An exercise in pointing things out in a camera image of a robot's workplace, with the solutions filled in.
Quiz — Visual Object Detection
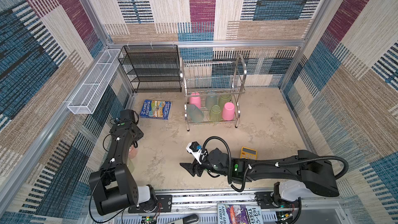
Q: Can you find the teal textured cup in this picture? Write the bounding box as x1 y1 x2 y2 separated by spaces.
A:
187 104 204 123

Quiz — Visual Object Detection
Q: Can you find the green translucent cup front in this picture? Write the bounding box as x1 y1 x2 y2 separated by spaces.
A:
208 104 222 122

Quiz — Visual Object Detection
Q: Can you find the green translucent cup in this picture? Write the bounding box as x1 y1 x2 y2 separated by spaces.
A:
218 94 232 110
208 104 222 122

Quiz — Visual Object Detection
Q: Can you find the pale green cup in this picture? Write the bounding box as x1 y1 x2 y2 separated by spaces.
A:
126 159 135 173

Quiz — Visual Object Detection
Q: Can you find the clear pink cup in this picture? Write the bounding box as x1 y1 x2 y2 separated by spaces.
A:
128 146 138 159

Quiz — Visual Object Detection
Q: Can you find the teal translucent cup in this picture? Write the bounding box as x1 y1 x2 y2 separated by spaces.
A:
205 95 218 111

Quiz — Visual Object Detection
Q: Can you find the silver wire dish rack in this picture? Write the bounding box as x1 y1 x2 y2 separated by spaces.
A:
180 54 247 131

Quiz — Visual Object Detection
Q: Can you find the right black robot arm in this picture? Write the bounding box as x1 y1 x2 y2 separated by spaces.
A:
180 136 349 197

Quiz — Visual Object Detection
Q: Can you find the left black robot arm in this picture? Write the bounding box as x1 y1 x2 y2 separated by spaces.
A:
89 110 152 216

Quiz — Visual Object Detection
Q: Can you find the black mesh shelf rack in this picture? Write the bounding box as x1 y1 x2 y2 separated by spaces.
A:
118 45 182 93

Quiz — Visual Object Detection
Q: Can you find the yellow calculator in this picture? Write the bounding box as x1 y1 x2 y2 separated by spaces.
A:
240 146 258 160

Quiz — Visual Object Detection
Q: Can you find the purple treehouse book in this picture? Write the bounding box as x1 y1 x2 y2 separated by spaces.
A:
217 203 263 224

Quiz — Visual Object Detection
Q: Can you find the blue picture book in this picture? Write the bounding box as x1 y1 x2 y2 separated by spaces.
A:
140 100 172 120

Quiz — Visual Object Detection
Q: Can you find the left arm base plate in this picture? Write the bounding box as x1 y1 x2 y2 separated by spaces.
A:
127 195 173 214

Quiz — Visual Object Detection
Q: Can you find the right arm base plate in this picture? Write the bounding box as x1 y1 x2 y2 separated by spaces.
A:
255 191 301 209

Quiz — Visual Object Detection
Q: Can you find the white wire wall basket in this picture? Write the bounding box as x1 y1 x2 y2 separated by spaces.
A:
67 49 121 115

